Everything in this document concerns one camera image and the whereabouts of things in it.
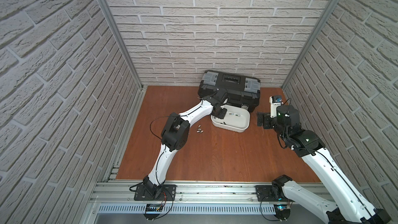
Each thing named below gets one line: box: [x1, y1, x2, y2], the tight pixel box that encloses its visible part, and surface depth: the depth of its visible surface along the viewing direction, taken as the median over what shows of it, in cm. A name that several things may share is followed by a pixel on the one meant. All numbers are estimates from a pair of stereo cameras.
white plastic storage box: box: [210, 104, 251, 133], surface depth 102 cm
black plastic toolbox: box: [197, 70, 261, 112], surface depth 100 cm
